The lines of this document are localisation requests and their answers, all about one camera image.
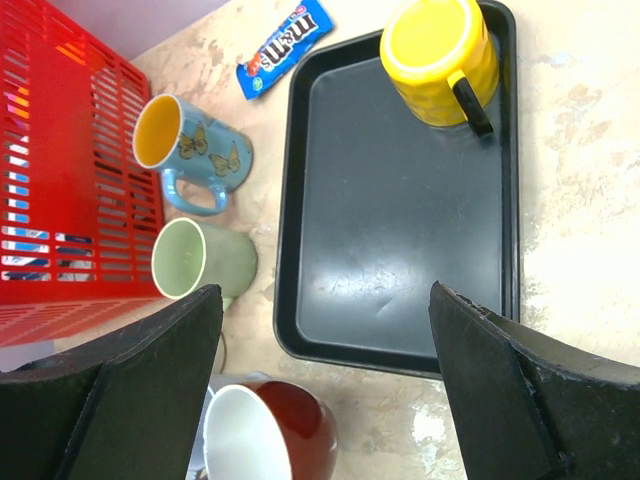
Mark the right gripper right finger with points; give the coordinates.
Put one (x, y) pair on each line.
(528, 406)

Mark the blue white box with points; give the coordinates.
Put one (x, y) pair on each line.
(27, 248)

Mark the blue butterfly mug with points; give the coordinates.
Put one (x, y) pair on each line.
(182, 142)

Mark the yellow mug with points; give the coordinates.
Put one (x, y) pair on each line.
(440, 58)

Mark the blue candy packet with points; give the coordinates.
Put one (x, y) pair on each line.
(300, 31)

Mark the light grey mug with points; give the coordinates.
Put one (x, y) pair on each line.
(196, 465)

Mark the red plastic basket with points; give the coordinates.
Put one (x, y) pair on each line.
(68, 106)

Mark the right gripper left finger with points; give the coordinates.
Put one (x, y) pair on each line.
(125, 405)

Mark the light green mug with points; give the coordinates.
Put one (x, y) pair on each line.
(188, 254)

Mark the black tray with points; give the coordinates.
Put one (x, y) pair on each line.
(377, 206)

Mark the dark red mug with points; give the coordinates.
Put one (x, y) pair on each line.
(269, 429)

